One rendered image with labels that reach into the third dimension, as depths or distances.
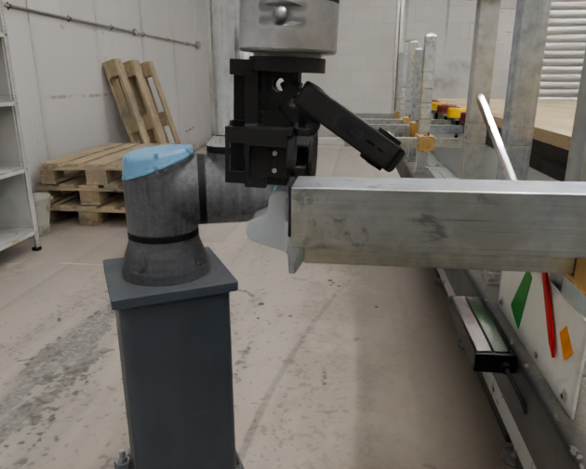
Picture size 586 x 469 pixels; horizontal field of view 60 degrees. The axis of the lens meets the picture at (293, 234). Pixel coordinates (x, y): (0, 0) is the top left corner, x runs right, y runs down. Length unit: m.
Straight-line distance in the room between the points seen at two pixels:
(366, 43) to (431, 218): 8.03
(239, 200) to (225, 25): 0.34
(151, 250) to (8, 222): 2.53
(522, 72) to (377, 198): 0.58
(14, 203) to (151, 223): 2.48
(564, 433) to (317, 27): 0.42
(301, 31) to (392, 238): 0.26
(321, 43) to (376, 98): 7.79
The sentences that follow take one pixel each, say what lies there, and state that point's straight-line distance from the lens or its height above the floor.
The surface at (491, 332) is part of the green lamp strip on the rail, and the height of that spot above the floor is 0.70.
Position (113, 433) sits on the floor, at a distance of 1.71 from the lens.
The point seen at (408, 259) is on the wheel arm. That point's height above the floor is 0.84.
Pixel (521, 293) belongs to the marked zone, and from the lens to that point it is 0.69.
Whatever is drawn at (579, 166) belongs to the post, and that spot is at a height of 0.93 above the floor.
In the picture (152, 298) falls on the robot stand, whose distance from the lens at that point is 1.05.
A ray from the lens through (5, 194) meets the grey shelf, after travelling 3.53.
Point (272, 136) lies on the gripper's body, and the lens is 0.47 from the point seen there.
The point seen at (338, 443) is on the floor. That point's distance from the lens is 1.59.
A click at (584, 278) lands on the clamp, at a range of 0.53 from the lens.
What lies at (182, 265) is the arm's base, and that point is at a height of 0.64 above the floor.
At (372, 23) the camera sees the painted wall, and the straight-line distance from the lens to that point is 8.28.
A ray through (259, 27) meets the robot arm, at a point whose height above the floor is 1.05.
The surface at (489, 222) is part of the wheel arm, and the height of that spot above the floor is 0.95.
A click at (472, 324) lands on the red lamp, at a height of 0.70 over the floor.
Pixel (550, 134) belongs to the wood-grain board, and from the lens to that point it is 1.26.
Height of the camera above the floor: 1.01
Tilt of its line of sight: 17 degrees down
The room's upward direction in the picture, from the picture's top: straight up
